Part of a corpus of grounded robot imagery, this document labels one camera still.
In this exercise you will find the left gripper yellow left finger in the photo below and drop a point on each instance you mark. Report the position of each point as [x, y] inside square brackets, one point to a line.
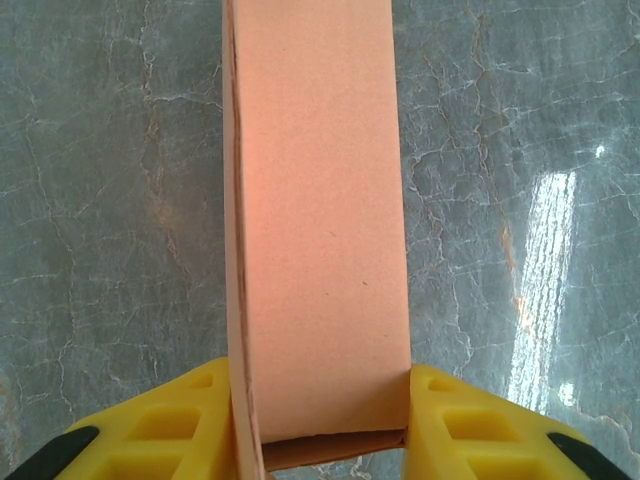
[165, 430]

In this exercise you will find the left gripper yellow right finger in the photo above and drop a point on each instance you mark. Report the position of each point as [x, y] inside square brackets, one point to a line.
[480, 435]

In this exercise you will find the orange paper box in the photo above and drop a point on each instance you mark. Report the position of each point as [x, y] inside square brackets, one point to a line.
[320, 200]

